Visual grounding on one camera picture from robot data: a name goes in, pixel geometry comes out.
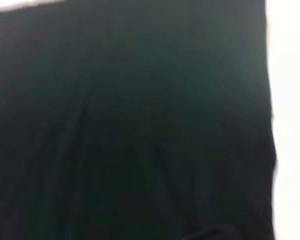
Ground black shirt with FREE print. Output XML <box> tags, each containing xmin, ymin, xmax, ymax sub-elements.
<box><xmin>0</xmin><ymin>0</ymin><xmax>279</xmax><ymax>240</ymax></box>

